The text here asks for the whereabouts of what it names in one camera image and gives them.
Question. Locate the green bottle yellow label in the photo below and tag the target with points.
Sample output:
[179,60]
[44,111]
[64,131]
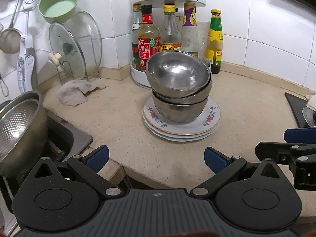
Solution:
[214,44]

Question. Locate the metal mesh strainer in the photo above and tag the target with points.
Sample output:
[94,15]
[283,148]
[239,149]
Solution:
[9,42]

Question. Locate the glass lid white knob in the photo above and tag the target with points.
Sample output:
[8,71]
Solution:
[61,39]

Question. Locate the green plastic ladle pot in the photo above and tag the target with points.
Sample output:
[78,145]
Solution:
[59,9]

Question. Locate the white grey kitchen tool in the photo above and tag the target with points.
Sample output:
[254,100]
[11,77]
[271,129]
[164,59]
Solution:
[26,64]

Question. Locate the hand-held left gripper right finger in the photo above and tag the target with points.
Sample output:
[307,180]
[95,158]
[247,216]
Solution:
[214,160]

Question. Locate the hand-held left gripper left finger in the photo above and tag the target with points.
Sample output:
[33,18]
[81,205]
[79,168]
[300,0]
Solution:
[98,155]

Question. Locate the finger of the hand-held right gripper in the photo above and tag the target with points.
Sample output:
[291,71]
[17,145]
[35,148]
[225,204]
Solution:
[301,134]
[271,150]

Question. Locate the plain white plate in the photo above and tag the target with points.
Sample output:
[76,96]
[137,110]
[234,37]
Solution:
[182,139]

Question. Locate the purple label sauce bottle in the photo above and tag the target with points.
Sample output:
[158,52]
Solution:
[190,37]

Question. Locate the steel kitchen sink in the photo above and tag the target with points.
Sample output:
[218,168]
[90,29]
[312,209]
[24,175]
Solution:
[74,138]

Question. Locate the white rag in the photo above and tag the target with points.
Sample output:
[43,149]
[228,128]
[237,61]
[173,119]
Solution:
[311,101]

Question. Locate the yellow cap vinegar bottle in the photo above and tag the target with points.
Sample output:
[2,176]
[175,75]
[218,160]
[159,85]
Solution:
[170,37]

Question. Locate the white dish cloth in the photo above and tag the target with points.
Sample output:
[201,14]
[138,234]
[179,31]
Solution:
[71,93]

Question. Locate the stainless steel bowl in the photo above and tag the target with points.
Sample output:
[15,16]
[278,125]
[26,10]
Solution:
[177,74]
[180,112]
[205,91]

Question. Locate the hammered steel colander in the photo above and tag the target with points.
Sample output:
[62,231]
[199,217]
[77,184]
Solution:
[17,126]

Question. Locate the dark cap sauce bottle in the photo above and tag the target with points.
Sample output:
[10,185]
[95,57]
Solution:
[135,29]

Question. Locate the large glass pot lid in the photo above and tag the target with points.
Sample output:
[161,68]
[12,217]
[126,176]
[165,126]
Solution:
[86,42]

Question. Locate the black gas stove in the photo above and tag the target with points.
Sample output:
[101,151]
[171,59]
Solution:
[296,108]

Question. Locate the metal whisk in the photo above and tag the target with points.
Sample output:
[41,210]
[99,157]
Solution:
[3,86]

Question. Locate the red cap soy sauce bottle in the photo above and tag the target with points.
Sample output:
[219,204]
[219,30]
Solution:
[147,44]

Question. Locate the floral white plate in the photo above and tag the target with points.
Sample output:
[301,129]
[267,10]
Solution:
[214,129]
[212,118]

